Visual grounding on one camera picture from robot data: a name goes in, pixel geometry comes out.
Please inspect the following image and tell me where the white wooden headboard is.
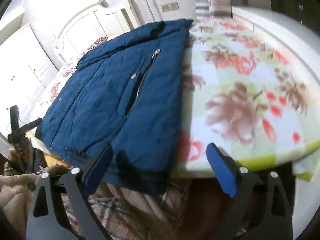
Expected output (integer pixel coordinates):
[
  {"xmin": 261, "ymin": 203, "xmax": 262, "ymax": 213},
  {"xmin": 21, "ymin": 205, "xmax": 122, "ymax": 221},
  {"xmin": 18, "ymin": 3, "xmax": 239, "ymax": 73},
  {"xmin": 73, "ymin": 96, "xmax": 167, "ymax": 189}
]
[{"xmin": 54, "ymin": 0, "xmax": 141, "ymax": 62}]

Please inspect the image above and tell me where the floral bed sheet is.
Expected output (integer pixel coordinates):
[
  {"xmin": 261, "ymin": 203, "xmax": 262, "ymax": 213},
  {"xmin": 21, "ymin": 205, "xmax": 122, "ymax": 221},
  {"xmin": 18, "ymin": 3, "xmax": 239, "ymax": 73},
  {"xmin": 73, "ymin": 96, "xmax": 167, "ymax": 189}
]
[{"xmin": 37, "ymin": 17, "xmax": 320, "ymax": 183}]

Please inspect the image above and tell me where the wall switch panel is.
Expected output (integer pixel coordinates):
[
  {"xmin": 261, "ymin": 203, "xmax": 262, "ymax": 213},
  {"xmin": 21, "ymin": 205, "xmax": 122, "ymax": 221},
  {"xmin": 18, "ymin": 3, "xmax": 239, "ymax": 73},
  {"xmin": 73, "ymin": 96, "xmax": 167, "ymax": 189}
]
[{"xmin": 161, "ymin": 2, "xmax": 180, "ymax": 12}]

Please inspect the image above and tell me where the white wardrobe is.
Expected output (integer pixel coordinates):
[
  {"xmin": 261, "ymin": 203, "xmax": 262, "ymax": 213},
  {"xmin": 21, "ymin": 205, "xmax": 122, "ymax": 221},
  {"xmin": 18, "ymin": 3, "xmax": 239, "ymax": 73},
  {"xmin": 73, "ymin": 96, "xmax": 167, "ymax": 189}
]
[{"xmin": 1, "ymin": 14, "xmax": 57, "ymax": 137}]

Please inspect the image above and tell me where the patterned red blue pillow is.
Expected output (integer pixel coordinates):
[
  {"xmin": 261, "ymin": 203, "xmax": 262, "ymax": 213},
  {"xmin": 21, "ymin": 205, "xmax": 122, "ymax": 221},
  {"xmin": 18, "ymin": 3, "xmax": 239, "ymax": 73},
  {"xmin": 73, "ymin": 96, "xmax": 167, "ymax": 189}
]
[{"xmin": 87, "ymin": 37, "xmax": 108, "ymax": 51}]

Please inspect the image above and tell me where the striped sailboat curtain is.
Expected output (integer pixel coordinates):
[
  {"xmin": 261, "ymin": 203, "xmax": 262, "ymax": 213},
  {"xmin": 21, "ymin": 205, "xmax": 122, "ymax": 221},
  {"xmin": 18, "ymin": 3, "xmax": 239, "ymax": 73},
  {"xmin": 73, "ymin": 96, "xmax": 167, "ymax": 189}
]
[{"xmin": 194, "ymin": 0, "xmax": 233, "ymax": 21}]

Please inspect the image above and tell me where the beige plaid coat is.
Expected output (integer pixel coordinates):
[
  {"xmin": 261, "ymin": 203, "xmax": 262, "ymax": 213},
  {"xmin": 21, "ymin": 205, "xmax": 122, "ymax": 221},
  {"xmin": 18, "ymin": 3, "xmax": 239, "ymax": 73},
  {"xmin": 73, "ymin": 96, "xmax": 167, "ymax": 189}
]
[{"xmin": 0, "ymin": 152, "xmax": 231, "ymax": 240}]

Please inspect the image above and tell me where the navy blue padded jacket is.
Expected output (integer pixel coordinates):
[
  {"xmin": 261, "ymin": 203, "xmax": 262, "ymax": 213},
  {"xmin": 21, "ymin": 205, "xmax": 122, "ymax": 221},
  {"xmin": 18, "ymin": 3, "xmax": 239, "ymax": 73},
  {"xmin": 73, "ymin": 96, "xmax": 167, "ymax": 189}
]
[{"xmin": 36, "ymin": 19, "xmax": 192, "ymax": 195}]

